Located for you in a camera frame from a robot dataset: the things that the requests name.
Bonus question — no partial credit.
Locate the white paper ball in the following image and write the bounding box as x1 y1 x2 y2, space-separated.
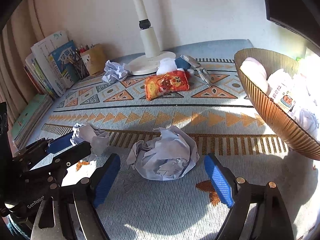
126 126 200 181

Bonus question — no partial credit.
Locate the triple dumpling plush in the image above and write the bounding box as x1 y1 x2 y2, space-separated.
240 57 270 95

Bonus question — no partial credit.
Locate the paper pile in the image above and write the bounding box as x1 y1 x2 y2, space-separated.
288 105 319 141

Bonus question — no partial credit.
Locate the stack of flat books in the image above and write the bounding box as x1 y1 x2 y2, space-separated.
11 94 53 150

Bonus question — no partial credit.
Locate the black mesh pen holder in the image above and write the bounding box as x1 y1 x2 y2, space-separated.
72 59 89 80

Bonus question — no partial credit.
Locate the patterned blue table mat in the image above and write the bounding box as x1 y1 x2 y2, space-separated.
30 40 319 239

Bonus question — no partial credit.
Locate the blue cover book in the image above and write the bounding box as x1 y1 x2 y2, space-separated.
50 40 79 89

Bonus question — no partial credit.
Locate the gold ribbed bowl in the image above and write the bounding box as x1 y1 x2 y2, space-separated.
234 48 319 160

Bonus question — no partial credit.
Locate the large crumpled paper far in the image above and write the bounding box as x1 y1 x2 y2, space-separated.
101 60 128 85

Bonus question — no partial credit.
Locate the yellow paper pen cup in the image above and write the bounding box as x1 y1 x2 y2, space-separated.
80 44 107 76

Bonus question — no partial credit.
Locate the white workbook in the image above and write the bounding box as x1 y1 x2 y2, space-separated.
31 30 69 98

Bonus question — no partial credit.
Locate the orange snack plush bag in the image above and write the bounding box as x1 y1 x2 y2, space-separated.
144 70 189 101

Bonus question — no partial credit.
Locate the donald duck plush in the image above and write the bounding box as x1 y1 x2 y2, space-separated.
156 57 195 75

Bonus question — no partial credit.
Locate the black monitor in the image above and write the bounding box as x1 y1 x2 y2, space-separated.
265 0 319 47

